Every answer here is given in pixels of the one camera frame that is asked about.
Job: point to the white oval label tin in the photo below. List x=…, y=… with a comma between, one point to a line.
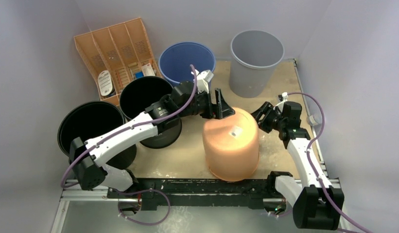
x=105, y=84

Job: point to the small black plastic bucket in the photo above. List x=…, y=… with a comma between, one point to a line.
x=140, y=94

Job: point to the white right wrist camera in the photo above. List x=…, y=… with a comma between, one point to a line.
x=282, y=98

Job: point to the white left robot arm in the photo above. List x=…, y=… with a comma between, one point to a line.
x=101, y=138

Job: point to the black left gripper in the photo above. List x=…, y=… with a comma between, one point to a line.
x=223, y=109

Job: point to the large black plastic bucket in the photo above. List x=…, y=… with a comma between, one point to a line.
x=87, y=121

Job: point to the small blue box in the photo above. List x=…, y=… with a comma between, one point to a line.
x=139, y=75

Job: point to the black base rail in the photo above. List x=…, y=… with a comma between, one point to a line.
x=256, y=194

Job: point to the blue plastic bucket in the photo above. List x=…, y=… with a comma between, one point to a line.
x=174, y=62

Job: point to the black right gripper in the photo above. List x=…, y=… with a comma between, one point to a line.
x=269, y=116

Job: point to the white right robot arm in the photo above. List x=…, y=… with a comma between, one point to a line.
x=314, y=199

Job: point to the white red card packet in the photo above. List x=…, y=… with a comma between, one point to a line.
x=148, y=70

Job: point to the grey plastic bucket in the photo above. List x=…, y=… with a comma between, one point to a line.
x=255, y=56

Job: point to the orange slotted organizer rack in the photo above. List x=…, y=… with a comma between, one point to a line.
x=121, y=49

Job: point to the orange plastic bucket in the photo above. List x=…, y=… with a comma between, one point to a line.
x=232, y=146

